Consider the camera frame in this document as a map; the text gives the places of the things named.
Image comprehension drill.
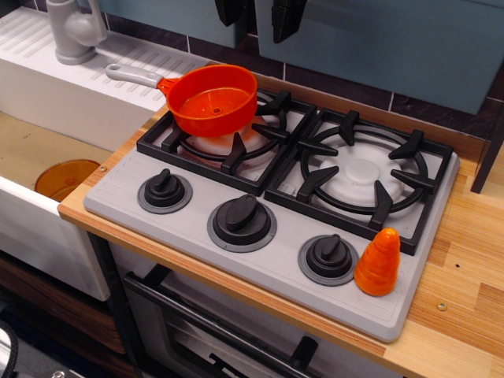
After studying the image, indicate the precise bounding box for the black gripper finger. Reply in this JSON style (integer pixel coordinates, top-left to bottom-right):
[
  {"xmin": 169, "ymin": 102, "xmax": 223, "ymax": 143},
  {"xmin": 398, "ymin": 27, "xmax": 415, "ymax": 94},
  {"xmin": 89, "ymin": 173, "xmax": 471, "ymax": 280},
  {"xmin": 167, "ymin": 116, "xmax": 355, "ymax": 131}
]
[
  {"xmin": 214, "ymin": 0, "xmax": 246, "ymax": 27},
  {"xmin": 272, "ymin": 0, "xmax": 308, "ymax": 43}
]

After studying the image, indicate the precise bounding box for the black oven door handle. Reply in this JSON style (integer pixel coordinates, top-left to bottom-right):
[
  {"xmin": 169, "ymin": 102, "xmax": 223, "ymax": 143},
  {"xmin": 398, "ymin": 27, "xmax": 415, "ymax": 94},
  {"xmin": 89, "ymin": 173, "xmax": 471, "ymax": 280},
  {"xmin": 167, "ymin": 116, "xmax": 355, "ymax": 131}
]
[{"xmin": 124, "ymin": 272, "xmax": 317, "ymax": 377}]

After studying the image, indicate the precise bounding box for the black left stove knob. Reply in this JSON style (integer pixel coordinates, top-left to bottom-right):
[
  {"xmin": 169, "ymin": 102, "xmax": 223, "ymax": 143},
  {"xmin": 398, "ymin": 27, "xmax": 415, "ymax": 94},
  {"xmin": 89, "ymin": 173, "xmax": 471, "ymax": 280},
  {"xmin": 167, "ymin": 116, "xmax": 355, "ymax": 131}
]
[{"xmin": 137, "ymin": 169, "xmax": 193, "ymax": 215}]

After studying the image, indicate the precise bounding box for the black right burner grate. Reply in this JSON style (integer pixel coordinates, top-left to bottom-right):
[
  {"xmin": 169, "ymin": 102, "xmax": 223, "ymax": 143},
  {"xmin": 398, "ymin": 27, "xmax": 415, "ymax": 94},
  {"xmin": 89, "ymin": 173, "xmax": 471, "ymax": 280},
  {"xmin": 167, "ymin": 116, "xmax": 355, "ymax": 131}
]
[{"xmin": 265, "ymin": 109, "xmax": 456, "ymax": 256}]

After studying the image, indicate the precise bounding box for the black stove knob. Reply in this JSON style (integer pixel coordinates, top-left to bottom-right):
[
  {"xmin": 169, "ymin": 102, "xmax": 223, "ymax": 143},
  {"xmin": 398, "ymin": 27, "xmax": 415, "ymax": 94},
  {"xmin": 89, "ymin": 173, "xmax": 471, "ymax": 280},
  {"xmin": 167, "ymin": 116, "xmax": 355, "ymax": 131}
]
[
  {"xmin": 207, "ymin": 194, "xmax": 278, "ymax": 254},
  {"xmin": 137, "ymin": 169, "xmax": 193, "ymax": 215},
  {"xmin": 298, "ymin": 234, "xmax": 359, "ymax": 287}
]

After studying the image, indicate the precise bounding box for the white right burner disc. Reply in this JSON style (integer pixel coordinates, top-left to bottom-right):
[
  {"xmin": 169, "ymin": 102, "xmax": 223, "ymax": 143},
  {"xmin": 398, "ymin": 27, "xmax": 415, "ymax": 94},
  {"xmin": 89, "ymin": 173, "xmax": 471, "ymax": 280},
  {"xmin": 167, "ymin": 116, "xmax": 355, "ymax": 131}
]
[{"xmin": 309, "ymin": 144, "xmax": 405, "ymax": 207}]

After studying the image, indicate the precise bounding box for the orange pot with grey handle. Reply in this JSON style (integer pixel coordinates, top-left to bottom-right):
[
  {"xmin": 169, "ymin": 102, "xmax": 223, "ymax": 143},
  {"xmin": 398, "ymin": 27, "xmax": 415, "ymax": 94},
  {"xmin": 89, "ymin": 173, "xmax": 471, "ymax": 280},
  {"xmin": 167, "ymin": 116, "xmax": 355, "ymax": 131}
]
[{"xmin": 106, "ymin": 64, "xmax": 258, "ymax": 137}]

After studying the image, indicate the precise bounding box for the black left burner grate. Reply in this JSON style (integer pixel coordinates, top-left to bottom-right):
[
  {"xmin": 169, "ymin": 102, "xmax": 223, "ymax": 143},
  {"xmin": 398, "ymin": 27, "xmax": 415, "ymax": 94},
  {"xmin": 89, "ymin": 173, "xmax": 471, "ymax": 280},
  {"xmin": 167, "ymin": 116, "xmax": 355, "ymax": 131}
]
[{"xmin": 136, "ymin": 90, "xmax": 317, "ymax": 195}]

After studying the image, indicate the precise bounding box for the toy oven door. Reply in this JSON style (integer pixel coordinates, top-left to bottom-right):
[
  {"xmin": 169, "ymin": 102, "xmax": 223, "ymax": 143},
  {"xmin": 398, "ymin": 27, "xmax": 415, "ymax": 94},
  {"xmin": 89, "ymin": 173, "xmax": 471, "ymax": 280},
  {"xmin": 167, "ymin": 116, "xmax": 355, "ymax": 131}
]
[{"xmin": 123, "ymin": 265, "xmax": 397, "ymax": 377}]

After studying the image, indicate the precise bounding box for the black burner grate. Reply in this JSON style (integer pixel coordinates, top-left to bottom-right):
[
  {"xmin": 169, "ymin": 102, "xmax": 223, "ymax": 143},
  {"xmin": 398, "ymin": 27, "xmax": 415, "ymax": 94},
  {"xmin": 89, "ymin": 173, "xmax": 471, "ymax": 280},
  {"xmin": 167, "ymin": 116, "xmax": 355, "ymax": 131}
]
[
  {"xmin": 265, "ymin": 109, "xmax": 456, "ymax": 256},
  {"xmin": 136, "ymin": 90, "xmax": 317, "ymax": 195}
]

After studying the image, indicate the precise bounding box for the orange plastic carrot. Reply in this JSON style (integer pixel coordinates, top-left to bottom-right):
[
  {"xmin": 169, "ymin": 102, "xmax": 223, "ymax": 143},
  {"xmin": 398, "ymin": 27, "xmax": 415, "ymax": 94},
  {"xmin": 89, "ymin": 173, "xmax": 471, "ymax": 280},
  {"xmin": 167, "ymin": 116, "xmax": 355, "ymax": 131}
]
[{"xmin": 354, "ymin": 228, "xmax": 401, "ymax": 296}]

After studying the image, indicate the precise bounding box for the grey toy stove top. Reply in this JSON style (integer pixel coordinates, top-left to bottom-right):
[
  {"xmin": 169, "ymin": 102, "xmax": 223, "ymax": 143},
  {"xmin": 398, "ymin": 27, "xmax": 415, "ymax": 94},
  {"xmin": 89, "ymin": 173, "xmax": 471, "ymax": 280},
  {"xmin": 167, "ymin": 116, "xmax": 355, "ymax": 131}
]
[{"xmin": 83, "ymin": 89, "xmax": 461, "ymax": 343}]

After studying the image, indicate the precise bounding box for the grey toy faucet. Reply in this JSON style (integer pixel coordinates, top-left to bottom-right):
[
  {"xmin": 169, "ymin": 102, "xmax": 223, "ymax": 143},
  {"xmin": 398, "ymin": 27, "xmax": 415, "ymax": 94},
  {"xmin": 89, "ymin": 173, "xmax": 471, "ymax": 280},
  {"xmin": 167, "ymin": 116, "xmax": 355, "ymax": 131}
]
[{"xmin": 46, "ymin": 0, "xmax": 107, "ymax": 65}]

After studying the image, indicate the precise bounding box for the white toy sink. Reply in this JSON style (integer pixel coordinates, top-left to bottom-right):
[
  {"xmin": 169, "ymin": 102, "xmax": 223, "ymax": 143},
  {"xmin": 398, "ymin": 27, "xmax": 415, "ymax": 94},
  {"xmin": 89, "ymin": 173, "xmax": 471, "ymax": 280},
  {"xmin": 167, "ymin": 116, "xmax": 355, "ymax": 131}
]
[{"xmin": 1, "ymin": 7, "xmax": 206, "ymax": 301}]

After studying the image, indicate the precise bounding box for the white left burner disc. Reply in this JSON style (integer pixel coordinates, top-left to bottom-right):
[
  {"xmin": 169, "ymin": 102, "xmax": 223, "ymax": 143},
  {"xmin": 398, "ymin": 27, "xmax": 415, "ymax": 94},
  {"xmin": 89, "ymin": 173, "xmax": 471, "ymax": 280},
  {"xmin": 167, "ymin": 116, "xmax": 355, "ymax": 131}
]
[{"xmin": 178, "ymin": 116, "xmax": 279, "ymax": 180}]

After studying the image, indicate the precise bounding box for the black right stove knob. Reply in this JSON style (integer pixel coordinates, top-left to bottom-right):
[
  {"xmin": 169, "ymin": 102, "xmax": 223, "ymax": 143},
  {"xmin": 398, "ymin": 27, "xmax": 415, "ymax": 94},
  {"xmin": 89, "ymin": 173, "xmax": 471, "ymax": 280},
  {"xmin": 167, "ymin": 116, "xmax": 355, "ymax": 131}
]
[{"xmin": 298, "ymin": 234, "xmax": 359, "ymax": 287}]

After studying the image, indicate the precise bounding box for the black middle stove knob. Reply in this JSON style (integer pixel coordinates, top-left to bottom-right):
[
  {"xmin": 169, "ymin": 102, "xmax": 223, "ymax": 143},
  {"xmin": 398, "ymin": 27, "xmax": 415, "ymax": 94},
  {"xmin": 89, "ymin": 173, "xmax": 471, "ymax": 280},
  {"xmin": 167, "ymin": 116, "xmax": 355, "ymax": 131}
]
[{"xmin": 207, "ymin": 194, "xmax": 278, "ymax": 254}]

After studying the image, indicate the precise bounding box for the white burner disc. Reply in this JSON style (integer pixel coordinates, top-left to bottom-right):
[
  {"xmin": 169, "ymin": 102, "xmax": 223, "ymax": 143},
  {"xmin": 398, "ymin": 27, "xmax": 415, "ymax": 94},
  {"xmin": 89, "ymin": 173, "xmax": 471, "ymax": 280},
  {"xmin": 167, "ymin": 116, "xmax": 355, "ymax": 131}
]
[
  {"xmin": 309, "ymin": 144, "xmax": 405, "ymax": 207},
  {"xmin": 178, "ymin": 116, "xmax": 279, "ymax": 180}
]

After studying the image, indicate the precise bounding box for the black braided cable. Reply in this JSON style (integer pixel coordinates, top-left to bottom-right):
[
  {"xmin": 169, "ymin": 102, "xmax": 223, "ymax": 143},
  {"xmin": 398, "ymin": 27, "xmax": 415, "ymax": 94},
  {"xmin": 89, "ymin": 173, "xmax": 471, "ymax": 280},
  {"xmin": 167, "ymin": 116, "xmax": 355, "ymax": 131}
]
[{"xmin": 0, "ymin": 319, "xmax": 20, "ymax": 378}]

